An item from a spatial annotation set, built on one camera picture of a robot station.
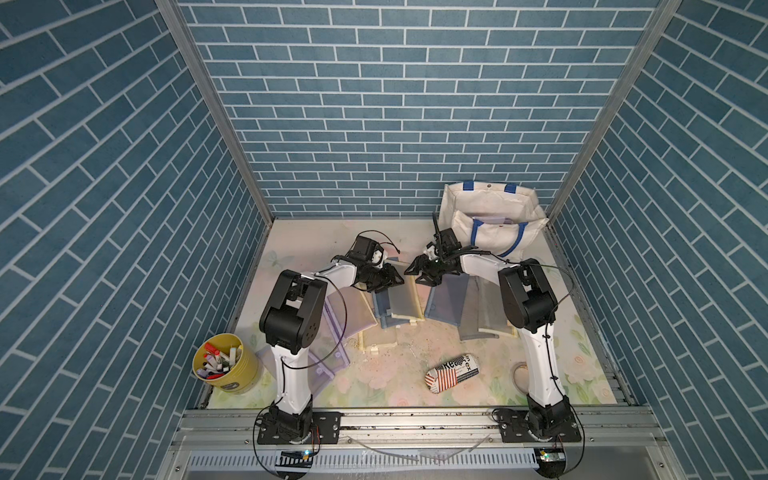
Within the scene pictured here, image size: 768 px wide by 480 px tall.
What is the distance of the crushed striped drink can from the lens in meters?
0.80

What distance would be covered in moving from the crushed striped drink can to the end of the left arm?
275 mm

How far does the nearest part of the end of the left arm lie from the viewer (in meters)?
0.80
